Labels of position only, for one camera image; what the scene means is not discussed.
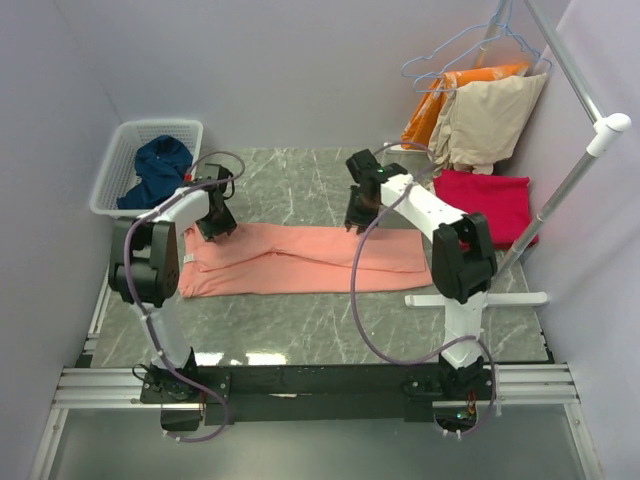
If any pink t-shirt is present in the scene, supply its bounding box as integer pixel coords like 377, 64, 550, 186
178, 223, 432, 298

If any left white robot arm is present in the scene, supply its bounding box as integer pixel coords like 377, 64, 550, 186
108, 164, 237, 402

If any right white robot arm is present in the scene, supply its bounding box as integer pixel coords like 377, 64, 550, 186
345, 149, 497, 399

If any blue t-shirt in basket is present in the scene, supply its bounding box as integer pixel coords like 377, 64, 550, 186
116, 135, 193, 210

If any orange hanging garment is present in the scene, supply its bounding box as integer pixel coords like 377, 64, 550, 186
401, 62, 531, 150

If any white plastic laundry basket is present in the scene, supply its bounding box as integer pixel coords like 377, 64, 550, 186
89, 118, 204, 218

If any red folded t-shirt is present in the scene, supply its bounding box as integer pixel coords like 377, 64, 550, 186
433, 170, 532, 250

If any beige hanging garment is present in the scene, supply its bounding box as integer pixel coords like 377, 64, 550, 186
429, 73, 547, 175

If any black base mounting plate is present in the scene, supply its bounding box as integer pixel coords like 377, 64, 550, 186
140, 363, 492, 431

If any white metal clothes rack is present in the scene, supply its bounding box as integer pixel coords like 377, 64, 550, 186
383, 0, 631, 311

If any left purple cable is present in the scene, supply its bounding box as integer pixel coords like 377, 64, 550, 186
122, 151, 246, 444

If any purple cable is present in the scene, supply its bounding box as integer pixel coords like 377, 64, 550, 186
349, 141, 499, 437
122, 151, 246, 444

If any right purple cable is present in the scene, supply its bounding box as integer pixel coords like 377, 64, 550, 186
349, 141, 499, 437

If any blue wire hanger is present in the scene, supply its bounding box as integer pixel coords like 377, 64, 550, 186
401, 20, 553, 93
409, 1, 524, 73

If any aluminium rail frame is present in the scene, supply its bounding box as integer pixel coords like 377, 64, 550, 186
28, 364, 604, 479

